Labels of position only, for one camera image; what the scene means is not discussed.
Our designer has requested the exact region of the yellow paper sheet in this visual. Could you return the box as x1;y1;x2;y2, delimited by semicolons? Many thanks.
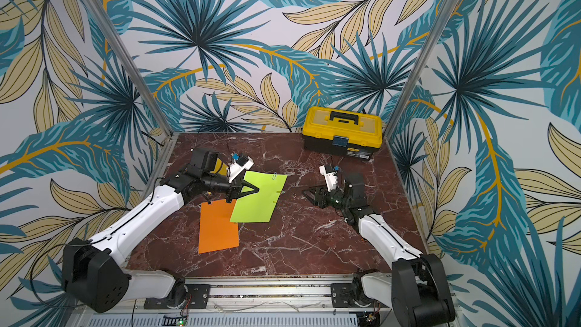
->
212;158;228;177

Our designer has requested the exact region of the yellow black toolbox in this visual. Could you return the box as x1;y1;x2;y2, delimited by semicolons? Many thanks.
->
302;107;383;161

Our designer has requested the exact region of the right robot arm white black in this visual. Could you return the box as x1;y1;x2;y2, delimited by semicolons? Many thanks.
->
303;165;456;326

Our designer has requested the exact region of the green paper sheet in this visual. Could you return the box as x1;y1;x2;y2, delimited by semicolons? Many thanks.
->
230;171;287;223

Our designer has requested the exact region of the aluminium front rail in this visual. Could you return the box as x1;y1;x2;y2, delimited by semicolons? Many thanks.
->
67;276;461;316

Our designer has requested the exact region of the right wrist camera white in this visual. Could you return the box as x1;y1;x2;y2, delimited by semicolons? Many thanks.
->
319;164;339;192

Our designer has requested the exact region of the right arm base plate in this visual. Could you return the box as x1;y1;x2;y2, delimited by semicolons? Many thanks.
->
330;283;386;309

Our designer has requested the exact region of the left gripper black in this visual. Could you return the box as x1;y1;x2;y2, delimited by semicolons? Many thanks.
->
202;172;260;203

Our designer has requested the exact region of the orange paper sheet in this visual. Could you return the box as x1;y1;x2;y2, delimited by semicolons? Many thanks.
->
198;200;239;254

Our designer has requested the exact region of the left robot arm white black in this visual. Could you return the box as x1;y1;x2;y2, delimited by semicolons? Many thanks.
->
61;148;259;313

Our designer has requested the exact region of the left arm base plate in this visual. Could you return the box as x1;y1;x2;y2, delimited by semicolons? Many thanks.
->
144;284;210;311

